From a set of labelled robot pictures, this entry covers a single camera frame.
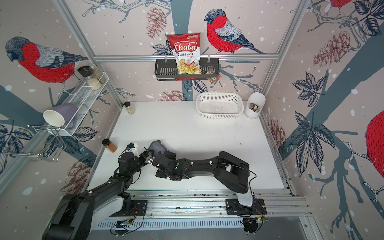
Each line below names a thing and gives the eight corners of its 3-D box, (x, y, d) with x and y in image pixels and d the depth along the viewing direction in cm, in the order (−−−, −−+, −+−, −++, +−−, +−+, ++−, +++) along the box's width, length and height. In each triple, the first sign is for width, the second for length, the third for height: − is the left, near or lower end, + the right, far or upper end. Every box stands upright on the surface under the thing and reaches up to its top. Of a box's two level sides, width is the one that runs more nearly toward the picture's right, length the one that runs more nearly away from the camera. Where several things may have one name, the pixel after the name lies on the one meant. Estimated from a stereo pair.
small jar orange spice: (107, 150, 96) (99, 143, 89) (111, 145, 99) (104, 137, 92) (113, 153, 95) (106, 146, 88) (118, 147, 98) (111, 140, 91)
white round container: (242, 117, 114) (248, 103, 102) (246, 105, 123) (251, 90, 111) (257, 121, 112) (264, 107, 100) (259, 108, 121) (266, 94, 108)
